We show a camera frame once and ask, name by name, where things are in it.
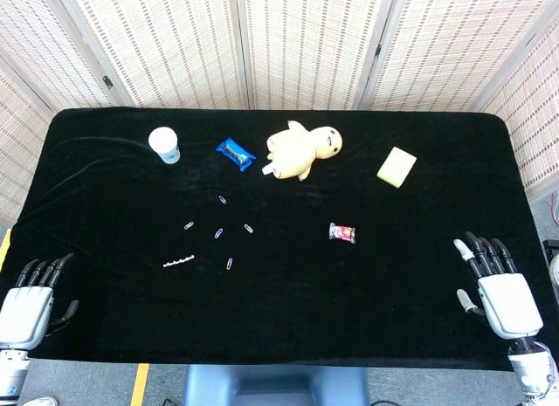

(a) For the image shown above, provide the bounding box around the yellow plush toy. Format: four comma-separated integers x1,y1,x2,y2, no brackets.
260,120,343,182

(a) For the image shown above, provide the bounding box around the white paper cup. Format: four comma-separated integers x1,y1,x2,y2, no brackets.
147,126,182,165

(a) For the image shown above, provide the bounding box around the white bead chain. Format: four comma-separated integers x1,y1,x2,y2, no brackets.
162,253,197,269

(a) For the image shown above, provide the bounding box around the yellow floor tape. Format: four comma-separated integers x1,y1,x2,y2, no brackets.
129,362,151,406
0,228,12,270

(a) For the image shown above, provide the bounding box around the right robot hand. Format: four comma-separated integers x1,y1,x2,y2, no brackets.
452,231,545,341

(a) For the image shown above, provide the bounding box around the black box device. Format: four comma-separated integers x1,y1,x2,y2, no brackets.
542,238,559,267

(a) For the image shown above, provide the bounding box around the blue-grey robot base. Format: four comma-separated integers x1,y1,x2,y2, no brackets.
181,364,372,406

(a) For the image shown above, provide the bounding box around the woven folding screen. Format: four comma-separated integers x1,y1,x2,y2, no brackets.
0,0,559,227

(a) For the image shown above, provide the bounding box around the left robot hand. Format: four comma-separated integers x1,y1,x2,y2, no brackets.
0,252,80,350

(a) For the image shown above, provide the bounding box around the blue snack packet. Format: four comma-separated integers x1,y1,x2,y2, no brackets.
215,137,256,173

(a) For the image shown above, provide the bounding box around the yellow sponge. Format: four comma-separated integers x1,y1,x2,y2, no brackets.
376,146,418,189

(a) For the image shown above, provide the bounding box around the black table cloth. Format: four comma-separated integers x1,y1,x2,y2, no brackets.
0,107,559,373

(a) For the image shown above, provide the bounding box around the red candy packet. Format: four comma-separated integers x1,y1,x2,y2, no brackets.
328,222,356,244

